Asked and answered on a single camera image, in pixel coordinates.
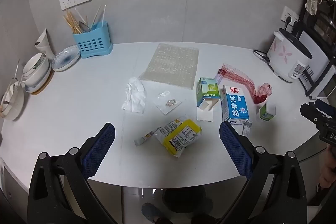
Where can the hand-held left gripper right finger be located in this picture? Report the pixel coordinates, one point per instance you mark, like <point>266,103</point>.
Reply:
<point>236,150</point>

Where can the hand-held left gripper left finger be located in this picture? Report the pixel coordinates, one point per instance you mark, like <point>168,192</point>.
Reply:
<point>98,150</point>

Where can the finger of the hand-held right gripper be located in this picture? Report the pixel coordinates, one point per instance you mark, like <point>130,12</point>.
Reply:
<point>312,112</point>
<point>326,107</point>

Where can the red mesh bag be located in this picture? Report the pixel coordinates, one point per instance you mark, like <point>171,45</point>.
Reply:
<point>245,79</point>

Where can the dark green mesh wastebasket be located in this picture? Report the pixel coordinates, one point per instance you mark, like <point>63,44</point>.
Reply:
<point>183,199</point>

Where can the purple stick sachet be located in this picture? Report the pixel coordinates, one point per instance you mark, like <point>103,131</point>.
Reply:
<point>218,79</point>

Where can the bubble wrap sheet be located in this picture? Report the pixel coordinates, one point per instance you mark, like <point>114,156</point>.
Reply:
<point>170,64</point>

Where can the person's right hand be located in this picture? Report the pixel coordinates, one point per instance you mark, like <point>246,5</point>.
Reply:
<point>328,169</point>

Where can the white countertop oven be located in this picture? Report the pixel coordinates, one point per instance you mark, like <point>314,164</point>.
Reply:
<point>317,66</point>

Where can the blue and white milk carton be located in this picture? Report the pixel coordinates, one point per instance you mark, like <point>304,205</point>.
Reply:
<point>235,104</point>

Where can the small green and white box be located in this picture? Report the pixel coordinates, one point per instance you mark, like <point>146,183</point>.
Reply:
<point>266,111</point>

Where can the white paper leaflet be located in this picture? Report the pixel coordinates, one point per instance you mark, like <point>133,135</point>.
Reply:
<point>205,115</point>

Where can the small white sachet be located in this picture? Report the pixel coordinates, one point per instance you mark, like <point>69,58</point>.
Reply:
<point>144,138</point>

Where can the yellow snack packet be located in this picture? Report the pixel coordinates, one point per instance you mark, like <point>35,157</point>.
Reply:
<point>182,136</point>

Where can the white rice cooker pink flowers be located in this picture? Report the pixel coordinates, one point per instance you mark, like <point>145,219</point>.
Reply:
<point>287,56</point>

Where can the crumpled white tissue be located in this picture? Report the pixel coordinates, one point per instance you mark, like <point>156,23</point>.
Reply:
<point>135,95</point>

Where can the blue slipper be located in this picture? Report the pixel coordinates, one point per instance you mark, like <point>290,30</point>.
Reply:
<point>151,212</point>

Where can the small clear bag with beads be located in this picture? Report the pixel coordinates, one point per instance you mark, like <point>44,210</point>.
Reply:
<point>168,103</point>

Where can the round wooden board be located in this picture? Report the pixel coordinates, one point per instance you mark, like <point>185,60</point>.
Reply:
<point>44,86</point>

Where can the white bowl with blue rim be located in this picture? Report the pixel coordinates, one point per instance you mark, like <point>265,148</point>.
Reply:
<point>39,79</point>

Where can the black metal rack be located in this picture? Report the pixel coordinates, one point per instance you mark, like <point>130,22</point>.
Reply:
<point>328,11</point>

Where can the blue patterned plate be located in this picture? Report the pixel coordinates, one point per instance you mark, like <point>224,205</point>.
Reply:
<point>65,58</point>

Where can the white round pot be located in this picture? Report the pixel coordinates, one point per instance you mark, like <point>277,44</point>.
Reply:
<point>11,103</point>

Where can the blue perforated utensil holder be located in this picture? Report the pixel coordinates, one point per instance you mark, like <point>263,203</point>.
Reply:
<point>92,41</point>

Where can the white ceramic jug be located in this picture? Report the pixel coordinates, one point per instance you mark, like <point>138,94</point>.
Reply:
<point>44,43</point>

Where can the metal spoon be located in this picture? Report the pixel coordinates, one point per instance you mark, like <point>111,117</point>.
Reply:
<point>84,27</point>

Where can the bundle of wooden chopsticks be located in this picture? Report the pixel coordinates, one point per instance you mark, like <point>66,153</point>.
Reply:
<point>73,23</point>

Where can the white plastic stick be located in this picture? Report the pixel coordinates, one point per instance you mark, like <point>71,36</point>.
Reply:
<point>103,15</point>
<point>96,16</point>
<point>80,16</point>

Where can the white wall socket with plug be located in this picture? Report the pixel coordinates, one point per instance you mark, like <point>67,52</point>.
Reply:
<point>290,15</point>

